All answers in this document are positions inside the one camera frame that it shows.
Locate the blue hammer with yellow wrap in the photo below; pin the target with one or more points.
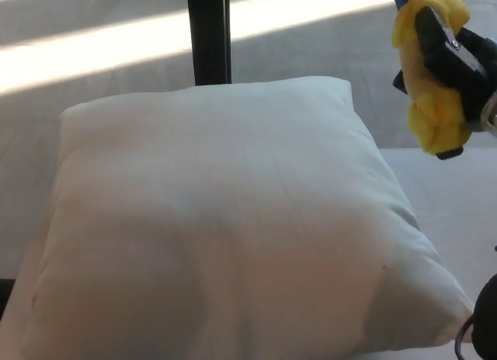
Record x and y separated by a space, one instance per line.
431 115

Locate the white square pillow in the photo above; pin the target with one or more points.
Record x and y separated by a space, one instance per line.
233 220

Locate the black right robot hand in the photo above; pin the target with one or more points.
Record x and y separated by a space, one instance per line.
470 65

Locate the black vertical post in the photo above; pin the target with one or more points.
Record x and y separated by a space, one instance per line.
209 34

